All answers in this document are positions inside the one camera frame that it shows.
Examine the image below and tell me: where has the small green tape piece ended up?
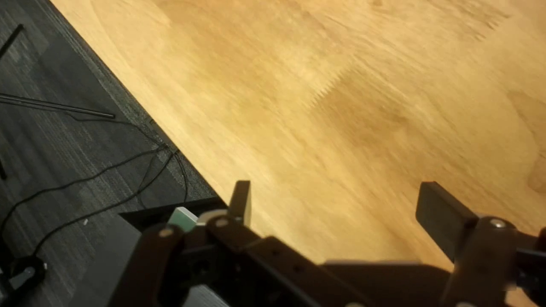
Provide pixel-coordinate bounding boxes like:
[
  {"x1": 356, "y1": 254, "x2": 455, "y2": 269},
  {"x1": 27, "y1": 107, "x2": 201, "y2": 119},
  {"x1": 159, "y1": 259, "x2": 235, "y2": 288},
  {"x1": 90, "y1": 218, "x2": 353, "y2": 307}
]
[{"x1": 165, "y1": 205, "x2": 200, "y2": 233}]

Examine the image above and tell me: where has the thin floor cable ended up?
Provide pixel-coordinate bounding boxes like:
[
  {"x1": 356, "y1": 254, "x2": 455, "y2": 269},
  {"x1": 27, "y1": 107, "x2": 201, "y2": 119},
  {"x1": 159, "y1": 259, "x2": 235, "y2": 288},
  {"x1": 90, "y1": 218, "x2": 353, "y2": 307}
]
[{"x1": 0, "y1": 116, "x2": 191, "y2": 257}]

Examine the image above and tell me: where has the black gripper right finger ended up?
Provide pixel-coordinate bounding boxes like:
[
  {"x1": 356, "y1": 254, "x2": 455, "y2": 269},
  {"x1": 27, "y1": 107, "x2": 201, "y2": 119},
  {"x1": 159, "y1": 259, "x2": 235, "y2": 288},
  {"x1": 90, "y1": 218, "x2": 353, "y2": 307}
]
[{"x1": 414, "y1": 179, "x2": 546, "y2": 307}]

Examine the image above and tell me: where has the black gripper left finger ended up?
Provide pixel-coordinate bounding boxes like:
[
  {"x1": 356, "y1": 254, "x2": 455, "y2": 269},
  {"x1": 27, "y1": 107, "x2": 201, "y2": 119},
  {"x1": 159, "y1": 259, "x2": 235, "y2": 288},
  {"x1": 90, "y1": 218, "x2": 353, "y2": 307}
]
[{"x1": 107, "y1": 179, "x2": 372, "y2": 307}]

